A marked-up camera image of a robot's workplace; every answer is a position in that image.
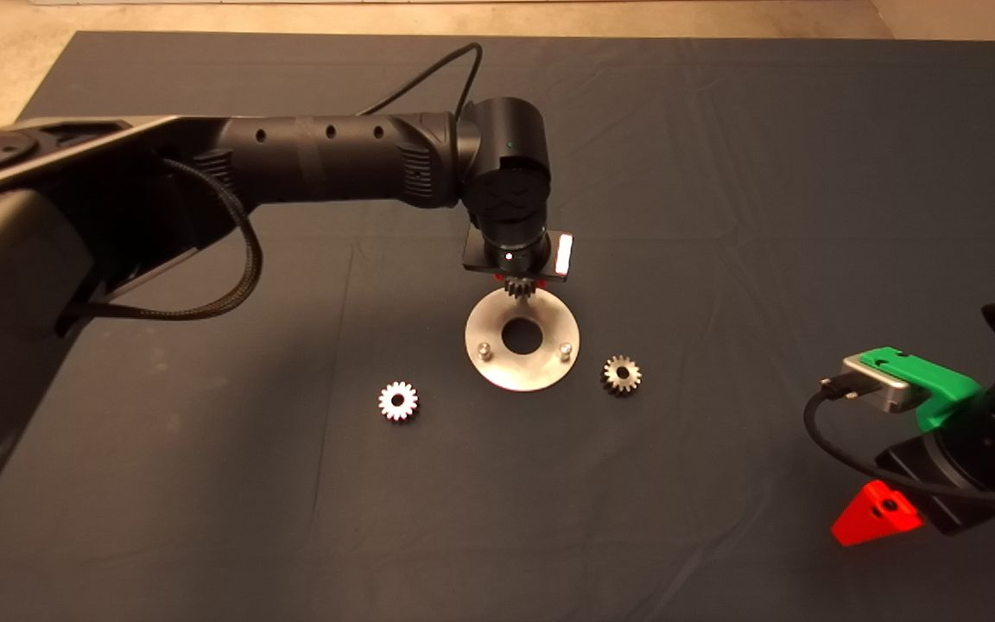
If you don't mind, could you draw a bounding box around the black right camera cable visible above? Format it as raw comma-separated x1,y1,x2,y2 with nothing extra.
803,376,995,511

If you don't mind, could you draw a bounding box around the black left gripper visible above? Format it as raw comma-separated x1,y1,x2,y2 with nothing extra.
461,230,574,287

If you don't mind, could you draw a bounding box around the thin black left camera cable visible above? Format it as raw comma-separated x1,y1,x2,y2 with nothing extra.
358,43,485,117

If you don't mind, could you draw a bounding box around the round metal carrier plate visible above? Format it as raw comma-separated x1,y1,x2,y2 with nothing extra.
465,289,581,393

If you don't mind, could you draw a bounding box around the green right camera mount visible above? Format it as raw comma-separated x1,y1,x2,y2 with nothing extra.
859,346,984,431

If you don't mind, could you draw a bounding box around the dark table cloth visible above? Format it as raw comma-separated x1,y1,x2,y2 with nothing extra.
0,30,995,622

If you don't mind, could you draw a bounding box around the braided black arm cable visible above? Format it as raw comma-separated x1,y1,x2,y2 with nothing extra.
57,158,263,322

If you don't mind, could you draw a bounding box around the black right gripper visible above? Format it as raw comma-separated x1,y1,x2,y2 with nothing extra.
831,371,995,548

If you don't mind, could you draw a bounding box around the silver right camera box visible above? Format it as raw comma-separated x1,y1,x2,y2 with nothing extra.
841,356,915,414

